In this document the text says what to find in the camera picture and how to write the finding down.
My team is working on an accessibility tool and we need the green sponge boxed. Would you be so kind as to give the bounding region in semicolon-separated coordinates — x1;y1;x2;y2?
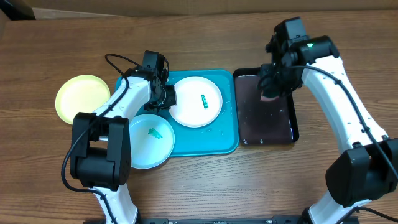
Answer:
260;93;279;102

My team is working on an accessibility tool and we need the white plate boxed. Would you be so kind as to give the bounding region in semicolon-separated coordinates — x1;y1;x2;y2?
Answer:
169;77;223;128

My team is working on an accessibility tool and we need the light blue plate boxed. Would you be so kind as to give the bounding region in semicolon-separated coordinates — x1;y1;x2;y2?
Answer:
129;114;175;169

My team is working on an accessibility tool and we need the yellow-green rimmed plate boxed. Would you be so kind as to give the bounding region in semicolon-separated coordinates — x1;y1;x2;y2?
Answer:
55;75;110;124

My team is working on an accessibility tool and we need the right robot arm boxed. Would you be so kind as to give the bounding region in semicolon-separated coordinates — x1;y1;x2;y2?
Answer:
257;34;397;223

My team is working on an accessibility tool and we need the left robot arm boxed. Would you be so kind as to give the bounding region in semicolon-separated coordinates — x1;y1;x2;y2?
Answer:
62;65;176;223

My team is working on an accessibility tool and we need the black water tray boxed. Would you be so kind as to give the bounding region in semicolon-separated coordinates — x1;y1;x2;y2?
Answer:
233;68;299;145

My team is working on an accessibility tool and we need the teal plastic serving tray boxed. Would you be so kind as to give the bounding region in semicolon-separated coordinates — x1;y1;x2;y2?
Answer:
114;68;239;157

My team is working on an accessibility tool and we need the green stain on blue plate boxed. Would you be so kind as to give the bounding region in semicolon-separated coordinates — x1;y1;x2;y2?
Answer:
148;128;162;139

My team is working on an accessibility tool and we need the green stain on white plate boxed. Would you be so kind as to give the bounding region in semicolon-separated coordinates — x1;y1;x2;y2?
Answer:
201;95;208;109

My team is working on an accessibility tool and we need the dark object top left corner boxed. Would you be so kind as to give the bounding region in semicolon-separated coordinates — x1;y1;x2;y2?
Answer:
1;0;35;21

